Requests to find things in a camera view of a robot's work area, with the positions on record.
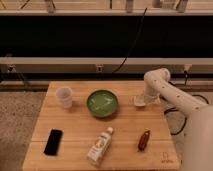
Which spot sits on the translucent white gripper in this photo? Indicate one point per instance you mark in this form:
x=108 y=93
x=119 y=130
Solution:
x=149 y=97

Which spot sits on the white sponge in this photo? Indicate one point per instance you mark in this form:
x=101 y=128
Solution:
x=139 y=101

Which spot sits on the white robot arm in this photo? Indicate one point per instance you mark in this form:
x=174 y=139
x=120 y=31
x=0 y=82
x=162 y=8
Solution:
x=198 y=143

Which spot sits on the white ceramic cup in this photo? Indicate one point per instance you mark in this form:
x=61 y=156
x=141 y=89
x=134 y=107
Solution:
x=64 y=95

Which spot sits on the green bowl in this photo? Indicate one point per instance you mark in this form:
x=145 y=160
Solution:
x=102 y=103

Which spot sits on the white plastic bottle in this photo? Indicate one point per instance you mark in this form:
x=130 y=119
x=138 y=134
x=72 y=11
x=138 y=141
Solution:
x=100 y=146

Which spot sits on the black rectangular phone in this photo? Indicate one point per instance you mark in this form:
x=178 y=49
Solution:
x=53 y=142

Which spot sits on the white wall bracket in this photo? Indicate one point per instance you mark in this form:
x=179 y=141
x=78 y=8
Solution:
x=99 y=68

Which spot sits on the grey left wall outlet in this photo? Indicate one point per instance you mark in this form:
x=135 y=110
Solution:
x=11 y=68

